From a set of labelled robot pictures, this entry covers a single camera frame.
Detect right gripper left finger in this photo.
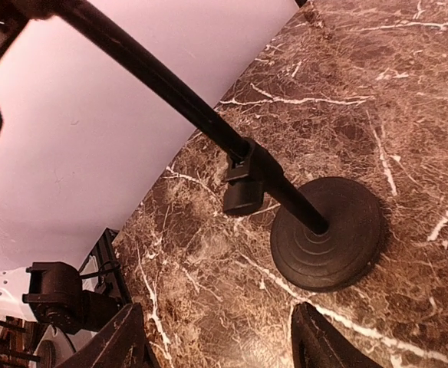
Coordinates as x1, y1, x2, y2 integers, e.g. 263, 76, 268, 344
59, 304, 159, 368

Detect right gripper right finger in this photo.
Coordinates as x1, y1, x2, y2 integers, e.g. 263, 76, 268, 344
291, 302, 380, 368

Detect black round-base stand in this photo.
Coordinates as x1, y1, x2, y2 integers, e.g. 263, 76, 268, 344
28, 0, 384, 294

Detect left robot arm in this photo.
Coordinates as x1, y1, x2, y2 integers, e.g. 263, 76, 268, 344
0, 261, 130, 367

